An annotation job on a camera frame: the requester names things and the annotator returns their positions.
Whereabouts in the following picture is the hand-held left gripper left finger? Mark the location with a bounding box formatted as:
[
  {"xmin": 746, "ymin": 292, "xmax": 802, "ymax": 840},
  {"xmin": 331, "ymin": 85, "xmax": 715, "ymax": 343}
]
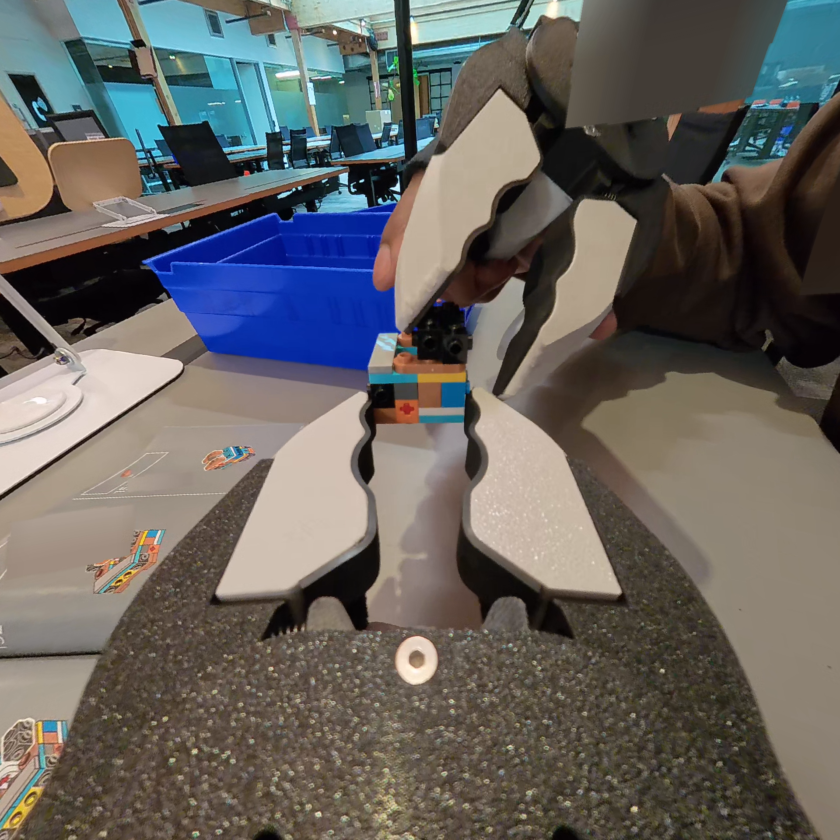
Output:
[{"xmin": 214, "ymin": 391, "xmax": 378, "ymax": 605}]

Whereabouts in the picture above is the multicoloured toy brick model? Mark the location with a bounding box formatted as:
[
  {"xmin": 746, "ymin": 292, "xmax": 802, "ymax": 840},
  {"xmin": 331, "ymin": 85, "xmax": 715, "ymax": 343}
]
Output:
[{"xmin": 367, "ymin": 303, "xmax": 475, "ymax": 426}]

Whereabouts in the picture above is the white tray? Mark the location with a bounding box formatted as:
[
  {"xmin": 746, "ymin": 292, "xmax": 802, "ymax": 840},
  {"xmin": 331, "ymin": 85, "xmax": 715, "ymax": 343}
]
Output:
[{"xmin": 0, "ymin": 348, "xmax": 185, "ymax": 497}]

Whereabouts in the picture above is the grey desk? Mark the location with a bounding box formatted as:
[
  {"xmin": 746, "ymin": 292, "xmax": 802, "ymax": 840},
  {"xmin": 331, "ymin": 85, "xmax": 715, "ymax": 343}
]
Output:
[{"xmin": 0, "ymin": 298, "xmax": 840, "ymax": 840}]

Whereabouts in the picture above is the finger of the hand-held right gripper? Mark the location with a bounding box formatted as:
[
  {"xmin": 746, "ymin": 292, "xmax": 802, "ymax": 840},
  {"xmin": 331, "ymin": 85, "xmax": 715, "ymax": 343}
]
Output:
[
  {"xmin": 492, "ymin": 197, "xmax": 639, "ymax": 398},
  {"xmin": 392, "ymin": 87, "xmax": 544, "ymax": 334}
]

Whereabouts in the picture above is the wood-edged office table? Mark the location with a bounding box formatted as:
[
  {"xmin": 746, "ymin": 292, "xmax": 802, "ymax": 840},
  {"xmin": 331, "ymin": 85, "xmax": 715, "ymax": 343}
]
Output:
[{"xmin": 0, "ymin": 167, "xmax": 349, "ymax": 274}]

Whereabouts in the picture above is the clear acrylic tray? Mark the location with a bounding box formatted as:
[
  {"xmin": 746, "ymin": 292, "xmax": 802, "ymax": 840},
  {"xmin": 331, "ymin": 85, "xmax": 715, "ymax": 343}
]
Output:
[{"xmin": 92, "ymin": 196, "xmax": 175, "ymax": 228}]

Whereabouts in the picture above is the row of black office chairs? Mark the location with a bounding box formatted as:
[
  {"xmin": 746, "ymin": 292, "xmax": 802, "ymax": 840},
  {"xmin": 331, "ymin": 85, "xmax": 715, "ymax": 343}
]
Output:
[{"xmin": 157, "ymin": 120, "xmax": 438, "ymax": 199}]

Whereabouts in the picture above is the black vertical pole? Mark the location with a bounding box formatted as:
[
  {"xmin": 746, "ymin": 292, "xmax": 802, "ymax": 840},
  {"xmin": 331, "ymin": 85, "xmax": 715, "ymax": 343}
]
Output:
[{"xmin": 394, "ymin": 0, "xmax": 421, "ymax": 156}]

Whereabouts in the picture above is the blue plastic bin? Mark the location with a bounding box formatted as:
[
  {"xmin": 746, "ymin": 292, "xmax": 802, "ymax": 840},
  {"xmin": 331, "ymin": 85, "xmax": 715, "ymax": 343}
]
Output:
[{"xmin": 143, "ymin": 211, "xmax": 483, "ymax": 372}]

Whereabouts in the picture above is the person's right hand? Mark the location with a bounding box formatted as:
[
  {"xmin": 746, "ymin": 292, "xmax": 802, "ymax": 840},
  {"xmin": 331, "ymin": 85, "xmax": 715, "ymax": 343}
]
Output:
[{"xmin": 373, "ymin": 164, "xmax": 618, "ymax": 341}]

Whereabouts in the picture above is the person's right forearm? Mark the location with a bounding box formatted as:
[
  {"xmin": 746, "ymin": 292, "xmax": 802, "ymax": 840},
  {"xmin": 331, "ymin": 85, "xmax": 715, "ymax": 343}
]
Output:
[{"xmin": 610, "ymin": 88, "xmax": 840, "ymax": 370}]

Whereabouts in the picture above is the grey instruction booklet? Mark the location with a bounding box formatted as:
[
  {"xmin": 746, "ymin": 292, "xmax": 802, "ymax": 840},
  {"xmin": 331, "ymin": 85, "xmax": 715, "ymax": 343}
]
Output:
[{"xmin": 0, "ymin": 423, "xmax": 309, "ymax": 840}]

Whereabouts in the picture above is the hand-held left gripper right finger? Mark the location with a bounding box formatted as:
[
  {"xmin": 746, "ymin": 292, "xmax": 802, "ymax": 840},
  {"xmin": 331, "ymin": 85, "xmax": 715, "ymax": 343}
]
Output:
[{"xmin": 461, "ymin": 387, "xmax": 624, "ymax": 602}]

